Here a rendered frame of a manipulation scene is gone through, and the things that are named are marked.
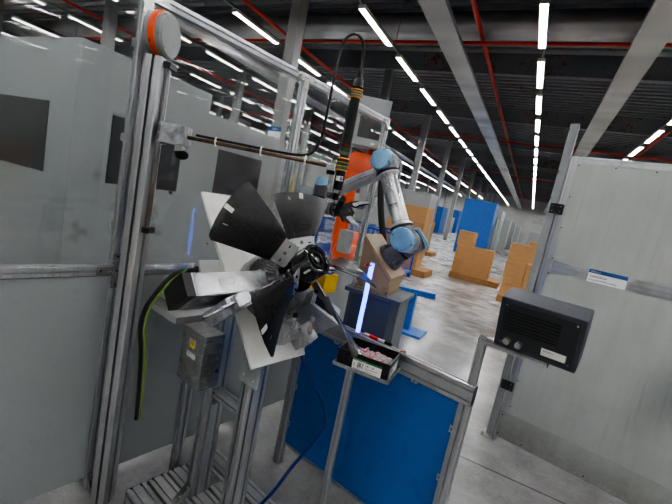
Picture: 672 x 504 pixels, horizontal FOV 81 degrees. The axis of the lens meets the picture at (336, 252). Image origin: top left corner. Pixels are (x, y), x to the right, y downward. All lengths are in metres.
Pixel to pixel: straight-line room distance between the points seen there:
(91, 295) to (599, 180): 2.81
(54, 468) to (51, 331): 0.60
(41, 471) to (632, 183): 3.28
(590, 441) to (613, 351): 0.59
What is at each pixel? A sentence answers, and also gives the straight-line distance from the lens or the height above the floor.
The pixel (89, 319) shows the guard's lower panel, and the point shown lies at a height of 0.78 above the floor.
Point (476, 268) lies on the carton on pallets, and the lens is 10.55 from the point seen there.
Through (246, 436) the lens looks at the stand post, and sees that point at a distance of 1.69.
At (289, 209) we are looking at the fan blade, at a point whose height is 1.36.
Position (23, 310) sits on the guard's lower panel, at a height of 0.84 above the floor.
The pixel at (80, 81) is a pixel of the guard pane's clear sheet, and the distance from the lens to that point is 1.72.
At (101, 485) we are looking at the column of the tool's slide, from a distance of 2.10.
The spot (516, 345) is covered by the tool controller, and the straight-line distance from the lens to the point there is 1.50.
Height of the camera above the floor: 1.45
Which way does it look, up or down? 8 degrees down
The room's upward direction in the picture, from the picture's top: 11 degrees clockwise
